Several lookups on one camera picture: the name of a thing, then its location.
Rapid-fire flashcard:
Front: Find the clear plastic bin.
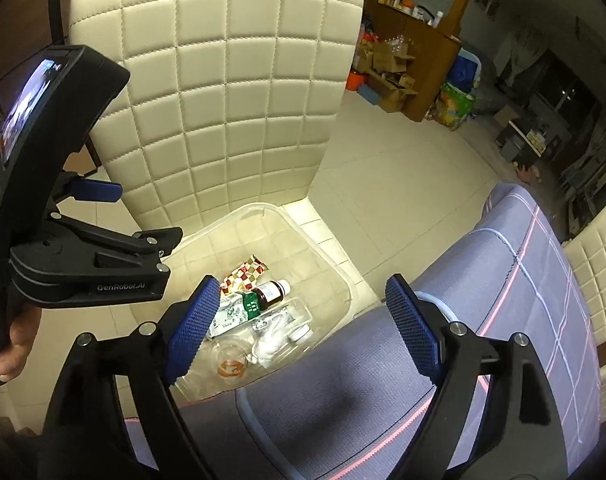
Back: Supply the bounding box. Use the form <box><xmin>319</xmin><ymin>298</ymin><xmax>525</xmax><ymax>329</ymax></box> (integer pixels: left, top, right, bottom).
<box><xmin>168</xmin><ymin>202</ymin><xmax>364</xmax><ymax>403</ymax></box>

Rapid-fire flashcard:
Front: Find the clear plastic bowl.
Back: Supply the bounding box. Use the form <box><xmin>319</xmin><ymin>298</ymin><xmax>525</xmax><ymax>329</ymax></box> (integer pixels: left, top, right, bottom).
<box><xmin>203</xmin><ymin>337</ymin><xmax>251</xmax><ymax>386</ymax></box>

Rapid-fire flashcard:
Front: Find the red checkered snack wrapper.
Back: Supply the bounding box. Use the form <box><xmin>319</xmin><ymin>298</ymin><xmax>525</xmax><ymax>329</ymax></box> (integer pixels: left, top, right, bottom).
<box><xmin>219</xmin><ymin>253</ymin><xmax>268</xmax><ymax>296</ymax></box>

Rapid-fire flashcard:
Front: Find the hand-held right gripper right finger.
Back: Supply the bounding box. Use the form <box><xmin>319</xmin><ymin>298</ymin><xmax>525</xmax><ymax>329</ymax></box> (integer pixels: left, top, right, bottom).
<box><xmin>384</xmin><ymin>274</ymin><xmax>568</xmax><ymax>480</ymax></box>

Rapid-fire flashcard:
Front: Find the pile of cardboard boxes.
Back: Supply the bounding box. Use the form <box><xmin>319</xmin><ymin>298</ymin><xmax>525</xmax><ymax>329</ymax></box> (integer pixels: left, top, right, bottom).
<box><xmin>355</xmin><ymin>30</ymin><xmax>419</xmax><ymax>113</ymax></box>

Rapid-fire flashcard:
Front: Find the green colourful bag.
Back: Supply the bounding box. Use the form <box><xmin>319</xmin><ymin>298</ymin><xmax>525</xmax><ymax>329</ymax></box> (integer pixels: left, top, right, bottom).
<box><xmin>435</xmin><ymin>82</ymin><xmax>476</xmax><ymax>131</ymax></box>

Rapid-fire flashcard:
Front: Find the clear plastic tray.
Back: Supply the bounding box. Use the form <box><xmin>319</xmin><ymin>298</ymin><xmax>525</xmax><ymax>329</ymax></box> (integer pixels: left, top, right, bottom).
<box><xmin>253</xmin><ymin>297</ymin><xmax>314</xmax><ymax>346</ymax></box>

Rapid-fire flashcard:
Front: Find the brown bottle white label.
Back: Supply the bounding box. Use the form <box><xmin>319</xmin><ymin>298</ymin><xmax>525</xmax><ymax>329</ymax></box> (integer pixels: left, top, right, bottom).
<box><xmin>250</xmin><ymin>280</ymin><xmax>291</xmax><ymax>311</ymax></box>

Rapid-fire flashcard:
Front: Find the purple plaid tablecloth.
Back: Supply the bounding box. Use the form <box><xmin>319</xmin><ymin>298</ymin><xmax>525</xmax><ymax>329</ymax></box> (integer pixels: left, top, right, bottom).
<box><xmin>123</xmin><ymin>182</ymin><xmax>604</xmax><ymax>480</ymax></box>

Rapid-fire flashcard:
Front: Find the blue cooler box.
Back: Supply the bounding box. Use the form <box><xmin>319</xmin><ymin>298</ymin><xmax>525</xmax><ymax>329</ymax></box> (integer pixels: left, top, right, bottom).
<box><xmin>453</xmin><ymin>47</ymin><xmax>484</xmax><ymax>91</ymax></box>

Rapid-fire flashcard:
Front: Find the person's left hand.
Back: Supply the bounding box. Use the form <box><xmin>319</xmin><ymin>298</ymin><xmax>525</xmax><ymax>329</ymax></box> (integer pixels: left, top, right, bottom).
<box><xmin>0</xmin><ymin>304</ymin><xmax>44</xmax><ymax>380</ymax></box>

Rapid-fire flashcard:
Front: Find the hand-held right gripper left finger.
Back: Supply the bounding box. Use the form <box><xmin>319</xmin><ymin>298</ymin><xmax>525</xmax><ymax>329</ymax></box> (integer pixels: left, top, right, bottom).
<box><xmin>36</xmin><ymin>275</ymin><xmax>221</xmax><ymax>480</ymax></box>

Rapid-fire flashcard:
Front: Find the dark coffee table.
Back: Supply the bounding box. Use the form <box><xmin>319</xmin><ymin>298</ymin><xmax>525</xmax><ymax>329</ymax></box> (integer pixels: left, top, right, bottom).
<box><xmin>495</xmin><ymin>117</ymin><xmax>548</xmax><ymax>161</ymax></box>

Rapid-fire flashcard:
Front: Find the white tissue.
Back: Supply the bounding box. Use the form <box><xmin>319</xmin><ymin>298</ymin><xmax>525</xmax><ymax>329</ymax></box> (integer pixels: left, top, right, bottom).
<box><xmin>250</xmin><ymin>332</ymin><xmax>291</xmax><ymax>366</ymax></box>

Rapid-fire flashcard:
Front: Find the wooden divider cabinet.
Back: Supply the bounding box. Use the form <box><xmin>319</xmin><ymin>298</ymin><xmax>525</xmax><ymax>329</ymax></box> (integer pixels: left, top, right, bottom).
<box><xmin>373</xmin><ymin>2</ymin><xmax>464</xmax><ymax>123</ymax></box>

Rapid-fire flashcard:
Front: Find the dark window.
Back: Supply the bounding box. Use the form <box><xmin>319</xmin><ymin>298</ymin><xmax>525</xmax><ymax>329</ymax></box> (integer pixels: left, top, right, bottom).
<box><xmin>533</xmin><ymin>55</ymin><xmax>598</xmax><ymax>126</ymax></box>

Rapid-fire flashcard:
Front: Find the black cable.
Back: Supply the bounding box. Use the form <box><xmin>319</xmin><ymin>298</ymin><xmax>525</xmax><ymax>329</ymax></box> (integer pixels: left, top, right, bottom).
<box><xmin>47</xmin><ymin>0</ymin><xmax>66</xmax><ymax>48</ymax></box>

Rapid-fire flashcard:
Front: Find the white and green carton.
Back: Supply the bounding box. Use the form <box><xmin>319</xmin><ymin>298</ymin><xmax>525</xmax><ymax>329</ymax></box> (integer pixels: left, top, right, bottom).
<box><xmin>208</xmin><ymin>290</ymin><xmax>261</xmax><ymax>338</ymax></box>

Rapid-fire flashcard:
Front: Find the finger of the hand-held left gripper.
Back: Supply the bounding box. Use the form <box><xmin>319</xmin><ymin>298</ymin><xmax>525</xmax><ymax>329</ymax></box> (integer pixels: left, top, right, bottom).
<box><xmin>58</xmin><ymin>172</ymin><xmax>124</xmax><ymax>203</ymax></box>
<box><xmin>47</xmin><ymin>211</ymin><xmax>184</xmax><ymax>261</ymax></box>

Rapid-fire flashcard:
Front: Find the large white quilted chair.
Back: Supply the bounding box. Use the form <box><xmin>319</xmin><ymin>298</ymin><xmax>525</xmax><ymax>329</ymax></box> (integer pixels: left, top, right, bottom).
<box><xmin>68</xmin><ymin>0</ymin><xmax>384</xmax><ymax>321</ymax></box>

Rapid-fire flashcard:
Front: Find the row of small containers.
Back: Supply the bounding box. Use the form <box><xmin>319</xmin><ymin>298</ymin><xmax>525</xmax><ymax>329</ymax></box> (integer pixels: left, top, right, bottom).
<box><xmin>378</xmin><ymin>0</ymin><xmax>446</xmax><ymax>28</ymax></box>

